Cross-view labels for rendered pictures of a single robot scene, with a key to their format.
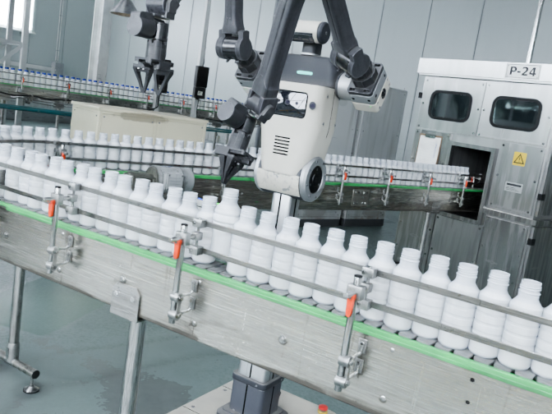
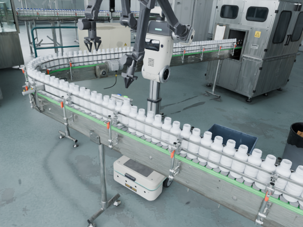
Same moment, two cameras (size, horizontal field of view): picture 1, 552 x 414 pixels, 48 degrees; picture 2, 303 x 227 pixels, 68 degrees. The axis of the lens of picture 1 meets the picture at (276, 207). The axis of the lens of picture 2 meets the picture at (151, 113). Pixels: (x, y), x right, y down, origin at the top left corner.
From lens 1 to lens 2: 42 cm
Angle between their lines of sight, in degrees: 18
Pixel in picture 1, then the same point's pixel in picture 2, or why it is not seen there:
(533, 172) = (263, 40)
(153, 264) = (102, 126)
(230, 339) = (132, 155)
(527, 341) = (241, 169)
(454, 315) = (213, 156)
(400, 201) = (207, 57)
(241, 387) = not seen: hidden behind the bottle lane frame
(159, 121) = (112, 29)
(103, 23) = not seen: outside the picture
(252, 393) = not seen: hidden behind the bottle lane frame
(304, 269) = (156, 133)
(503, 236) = (250, 66)
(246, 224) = (133, 114)
